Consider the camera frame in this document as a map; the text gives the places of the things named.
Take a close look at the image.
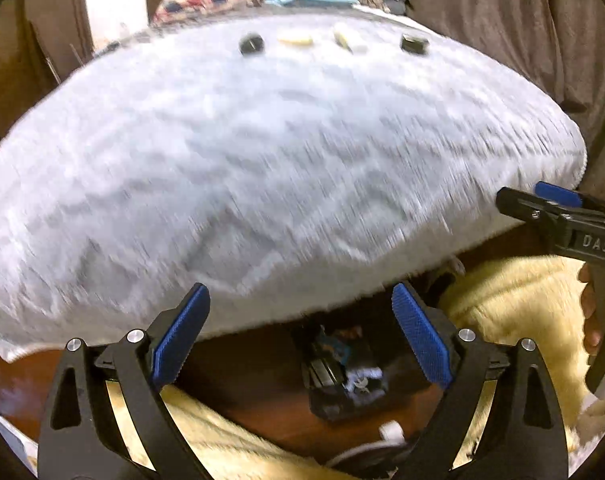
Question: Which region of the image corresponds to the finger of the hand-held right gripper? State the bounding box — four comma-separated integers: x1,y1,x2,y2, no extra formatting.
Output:
535,181,583,209
496,186,583,247

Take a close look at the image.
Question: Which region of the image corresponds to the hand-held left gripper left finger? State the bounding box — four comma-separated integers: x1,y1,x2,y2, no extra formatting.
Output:
36,282,212,480

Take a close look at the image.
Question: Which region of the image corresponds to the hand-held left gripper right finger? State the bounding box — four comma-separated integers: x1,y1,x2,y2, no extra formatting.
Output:
391,282,569,480

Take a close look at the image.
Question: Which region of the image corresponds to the blue wet wipes pack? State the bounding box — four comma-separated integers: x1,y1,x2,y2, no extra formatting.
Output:
315,335,351,361

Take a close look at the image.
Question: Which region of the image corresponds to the black trash bin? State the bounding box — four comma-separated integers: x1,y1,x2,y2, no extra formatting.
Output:
291,324,389,422

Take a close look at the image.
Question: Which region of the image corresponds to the rectangular dark green bottle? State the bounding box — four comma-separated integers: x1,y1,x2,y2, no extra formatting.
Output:
399,33,430,56

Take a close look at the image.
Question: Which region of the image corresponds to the yellow piece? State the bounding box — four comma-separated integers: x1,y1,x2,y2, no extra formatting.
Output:
333,26,369,55

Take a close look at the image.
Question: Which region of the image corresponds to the small yellow tube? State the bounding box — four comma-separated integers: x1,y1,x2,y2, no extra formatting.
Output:
276,33,315,48

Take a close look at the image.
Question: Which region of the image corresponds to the round dark green bottle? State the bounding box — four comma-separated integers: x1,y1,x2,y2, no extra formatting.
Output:
238,33,266,56

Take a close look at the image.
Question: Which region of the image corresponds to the person's right hand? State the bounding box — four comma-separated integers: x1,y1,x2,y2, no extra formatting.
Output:
579,263,605,357

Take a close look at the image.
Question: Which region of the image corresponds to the yellow fluffy clothing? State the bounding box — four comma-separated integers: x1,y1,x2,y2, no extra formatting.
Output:
105,255,604,480

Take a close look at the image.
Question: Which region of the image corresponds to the white charger plug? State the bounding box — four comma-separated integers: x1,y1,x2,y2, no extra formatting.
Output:
327,421,408,464

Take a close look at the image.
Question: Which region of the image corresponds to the brown curtain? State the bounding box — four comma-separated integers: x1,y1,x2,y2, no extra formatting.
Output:
397,0,605,196

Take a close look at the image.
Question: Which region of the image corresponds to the grey fluffy blanket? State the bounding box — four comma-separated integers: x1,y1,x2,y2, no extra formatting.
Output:
0,12,586,363

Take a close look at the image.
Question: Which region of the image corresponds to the plaid pillow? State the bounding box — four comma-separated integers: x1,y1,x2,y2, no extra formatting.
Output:
152,0,261,24

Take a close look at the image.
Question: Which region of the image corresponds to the brown wooden wardrobe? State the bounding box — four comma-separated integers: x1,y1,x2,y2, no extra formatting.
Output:
0,0,96,131

